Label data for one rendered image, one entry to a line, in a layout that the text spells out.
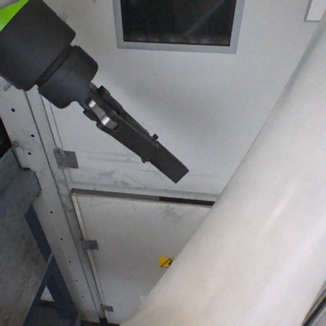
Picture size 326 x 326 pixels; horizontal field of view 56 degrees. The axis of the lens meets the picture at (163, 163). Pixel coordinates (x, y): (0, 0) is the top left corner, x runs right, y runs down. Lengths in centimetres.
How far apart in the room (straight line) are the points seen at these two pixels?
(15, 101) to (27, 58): 30
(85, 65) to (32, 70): 6
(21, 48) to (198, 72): 26
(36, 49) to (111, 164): 34
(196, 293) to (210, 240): 4
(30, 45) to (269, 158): 26
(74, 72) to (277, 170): 25
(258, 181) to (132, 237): 63
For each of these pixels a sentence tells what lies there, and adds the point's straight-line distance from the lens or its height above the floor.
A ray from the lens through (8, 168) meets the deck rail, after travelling 74.
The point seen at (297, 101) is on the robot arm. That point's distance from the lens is 25.
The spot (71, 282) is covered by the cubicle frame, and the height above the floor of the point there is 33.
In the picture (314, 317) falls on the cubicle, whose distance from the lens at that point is 120.
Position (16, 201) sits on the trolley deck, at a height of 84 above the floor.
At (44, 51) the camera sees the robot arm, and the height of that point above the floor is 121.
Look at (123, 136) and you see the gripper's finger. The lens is 38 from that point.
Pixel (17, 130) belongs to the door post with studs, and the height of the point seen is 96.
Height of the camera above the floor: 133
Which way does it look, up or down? 42 degrees down
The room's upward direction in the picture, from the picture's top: straight up
